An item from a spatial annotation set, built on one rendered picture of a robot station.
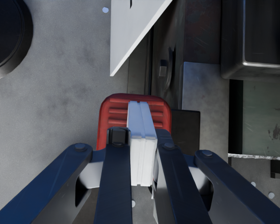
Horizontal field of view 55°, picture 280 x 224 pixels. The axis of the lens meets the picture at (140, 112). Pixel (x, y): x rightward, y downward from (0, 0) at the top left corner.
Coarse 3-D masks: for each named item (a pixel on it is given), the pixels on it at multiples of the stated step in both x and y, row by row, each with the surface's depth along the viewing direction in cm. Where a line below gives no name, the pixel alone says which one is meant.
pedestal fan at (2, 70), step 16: (0, 0) 94; (16, 0) 95; (0, 16) 93; (16, 16) 94; (0, 32) 93; (16, 32) 93; (32, 32) 97; (0, 48) 92; (16, 48) 93; (0, 64) 92; (16, 64) 94
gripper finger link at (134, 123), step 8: (128, 104) 20; (136, 104) 20; (128, 112) 18; (136, 112) 18; (128, 120) 17; (136, 120) 16; (128, 128) 16; (136, 128) 15; (136, 136) 14; (136, 144) 14; (136, 152) 14; (136, 160) 14; (136, 168) 15; (136, 176) 15; (136, 184) 15
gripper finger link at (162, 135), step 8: (160, 136) 16; (168, 136) 16; (192, 160) 14; (192, 168) 13; (192, 176) 13; (200, 176) 13; (200, 184) 13; (208, 184) 13; (200, 192) 13; (208, 192) 13
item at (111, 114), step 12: (108, 96) 22; (120, 96) 22; (132, 96) 22; (144, 96) 22; (156, 96) 22; (108, 108) 22; (120, 108) 22; (156, 108) 22; (168, 108) 22; (108, 120) 21; (120, 120) 22; (156, 120) 22; (168, 120) 22; (96, 144) 22
